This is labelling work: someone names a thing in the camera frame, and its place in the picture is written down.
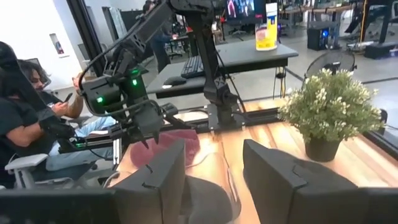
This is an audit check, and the black aluminium table frame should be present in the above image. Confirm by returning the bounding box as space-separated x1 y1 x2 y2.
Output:
57 105 398 162

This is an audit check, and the computer monitor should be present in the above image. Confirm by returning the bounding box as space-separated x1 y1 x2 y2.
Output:
225 0 268 25

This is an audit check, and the black floor fan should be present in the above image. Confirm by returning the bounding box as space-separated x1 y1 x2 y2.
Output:
305 49 358 82

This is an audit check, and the black keyboard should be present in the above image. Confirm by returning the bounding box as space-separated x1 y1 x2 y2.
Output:
180 55 206 80

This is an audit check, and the clear plastic bin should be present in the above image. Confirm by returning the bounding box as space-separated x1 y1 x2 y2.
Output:
104 133 242 224

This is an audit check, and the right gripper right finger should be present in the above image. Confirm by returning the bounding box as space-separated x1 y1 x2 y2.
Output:
242 139 369 224

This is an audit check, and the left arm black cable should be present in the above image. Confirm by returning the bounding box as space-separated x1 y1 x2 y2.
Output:
76 29 164 118

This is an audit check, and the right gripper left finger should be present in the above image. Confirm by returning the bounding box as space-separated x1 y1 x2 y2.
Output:
113 138 187 224

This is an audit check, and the black computer mouse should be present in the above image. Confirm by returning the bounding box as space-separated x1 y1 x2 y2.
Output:
162 75 188 88

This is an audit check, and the black desk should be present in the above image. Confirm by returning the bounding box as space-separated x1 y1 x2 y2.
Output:
145 39 299 100

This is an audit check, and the black desktop computer tower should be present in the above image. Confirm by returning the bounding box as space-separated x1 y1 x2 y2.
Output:
307 27 331 51

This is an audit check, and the black vertical frame post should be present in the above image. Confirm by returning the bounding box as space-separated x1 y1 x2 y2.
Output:
66 0 107 78

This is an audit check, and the black hat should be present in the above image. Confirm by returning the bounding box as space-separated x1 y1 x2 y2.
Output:
182 175 234 224

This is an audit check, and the maroon hat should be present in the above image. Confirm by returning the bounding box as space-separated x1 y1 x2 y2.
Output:
129 129 201 170

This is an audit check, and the person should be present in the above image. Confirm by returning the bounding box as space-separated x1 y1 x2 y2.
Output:
142 0 177 74
0 93 77 187
17 58 116 172

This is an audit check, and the green artificial potted plant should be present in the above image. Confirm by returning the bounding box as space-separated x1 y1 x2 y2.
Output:
277 67 386 163

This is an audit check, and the yellow wipes canister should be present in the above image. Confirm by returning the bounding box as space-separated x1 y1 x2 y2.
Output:
254 2 279 52

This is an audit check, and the white office chair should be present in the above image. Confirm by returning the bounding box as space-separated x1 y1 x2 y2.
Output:
3 136 97 190

